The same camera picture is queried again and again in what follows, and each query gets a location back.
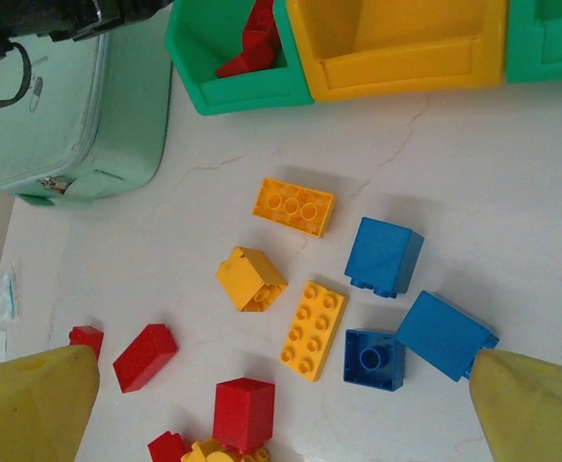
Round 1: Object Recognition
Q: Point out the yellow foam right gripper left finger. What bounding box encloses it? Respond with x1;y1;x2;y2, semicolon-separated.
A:
0;344;101;462

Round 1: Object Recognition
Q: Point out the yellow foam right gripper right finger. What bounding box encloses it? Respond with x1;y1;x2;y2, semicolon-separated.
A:
470;347;562;462

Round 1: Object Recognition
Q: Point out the small red lego brick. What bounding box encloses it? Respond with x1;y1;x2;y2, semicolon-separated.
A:
146;431;191;462
67;325;105;362

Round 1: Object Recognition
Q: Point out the blue tall lego brick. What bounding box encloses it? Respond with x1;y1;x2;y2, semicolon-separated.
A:
343;216;425;298
395;290;500;384

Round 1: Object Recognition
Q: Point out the red two-by-four lego brick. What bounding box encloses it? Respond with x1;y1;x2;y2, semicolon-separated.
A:
112;322;179;395

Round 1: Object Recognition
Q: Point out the blue low square lego brick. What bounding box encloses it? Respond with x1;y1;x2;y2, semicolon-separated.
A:
342;327;406;392

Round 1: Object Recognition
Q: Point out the red tall lego brick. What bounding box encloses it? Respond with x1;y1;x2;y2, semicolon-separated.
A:
212;377;276;454

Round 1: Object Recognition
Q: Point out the yellow lego plate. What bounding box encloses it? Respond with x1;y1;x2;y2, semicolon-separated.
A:
278;280;349;384

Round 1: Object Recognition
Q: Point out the yellow tall square lego brick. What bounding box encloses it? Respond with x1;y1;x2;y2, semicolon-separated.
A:
215;245;290;314

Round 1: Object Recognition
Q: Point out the yellow two-by-four lego brick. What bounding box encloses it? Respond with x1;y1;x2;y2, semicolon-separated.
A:
251;176;336;240

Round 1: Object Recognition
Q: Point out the mint green zipper pouch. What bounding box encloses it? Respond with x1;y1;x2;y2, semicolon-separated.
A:
0;18;174;211

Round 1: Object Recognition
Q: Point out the green plastic bin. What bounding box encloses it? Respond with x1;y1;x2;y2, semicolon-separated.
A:
504;0;562;86
164;0;317;116

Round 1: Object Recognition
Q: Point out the yellow plastic bin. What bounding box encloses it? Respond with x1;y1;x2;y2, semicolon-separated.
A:
284;0;511;103

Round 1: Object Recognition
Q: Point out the black left camera cable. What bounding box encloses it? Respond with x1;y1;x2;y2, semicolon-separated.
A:
0;41;33;116

